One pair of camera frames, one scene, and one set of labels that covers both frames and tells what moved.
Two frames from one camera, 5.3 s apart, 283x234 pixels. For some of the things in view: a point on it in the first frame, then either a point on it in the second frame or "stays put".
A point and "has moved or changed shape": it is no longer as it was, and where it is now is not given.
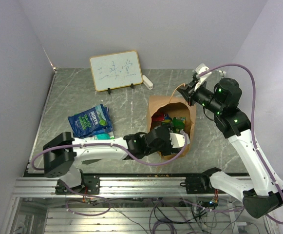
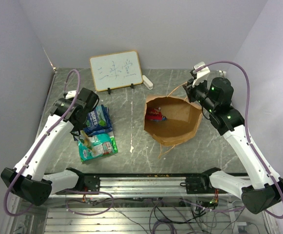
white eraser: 147,82 stays put
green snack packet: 179,123 has moved or changed shape
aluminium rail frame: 126,205 stays put
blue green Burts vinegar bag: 90,122 stays put
